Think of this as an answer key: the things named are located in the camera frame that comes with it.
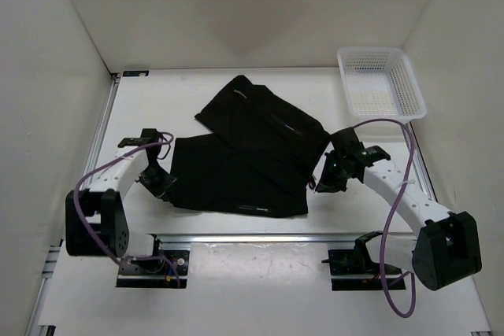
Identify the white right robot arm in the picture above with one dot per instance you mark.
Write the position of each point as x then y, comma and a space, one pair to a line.
446, 246

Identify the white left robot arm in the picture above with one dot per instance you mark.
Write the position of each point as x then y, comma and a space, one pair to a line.
95, 221

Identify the small dark corner label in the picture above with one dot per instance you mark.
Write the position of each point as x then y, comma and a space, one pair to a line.
135, 73

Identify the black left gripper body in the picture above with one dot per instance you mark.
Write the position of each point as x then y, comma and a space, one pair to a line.
156, 179

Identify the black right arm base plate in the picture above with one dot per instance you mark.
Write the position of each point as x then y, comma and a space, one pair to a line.
353, 269

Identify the white plastic mesh basket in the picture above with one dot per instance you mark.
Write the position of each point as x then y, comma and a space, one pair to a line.
379, 82

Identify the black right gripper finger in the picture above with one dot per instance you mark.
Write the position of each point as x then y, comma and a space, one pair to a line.
330, 172
331, 185

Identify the left aluminium side rail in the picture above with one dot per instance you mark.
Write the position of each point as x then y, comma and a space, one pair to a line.
88, 158

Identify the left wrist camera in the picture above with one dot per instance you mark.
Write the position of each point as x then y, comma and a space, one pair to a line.
152, 136

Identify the black shorts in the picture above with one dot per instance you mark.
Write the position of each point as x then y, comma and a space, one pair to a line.
257, 160

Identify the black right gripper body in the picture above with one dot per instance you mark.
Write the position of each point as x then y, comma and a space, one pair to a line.
342, 174

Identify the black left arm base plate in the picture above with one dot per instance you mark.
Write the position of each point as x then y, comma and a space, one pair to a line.
168, 269

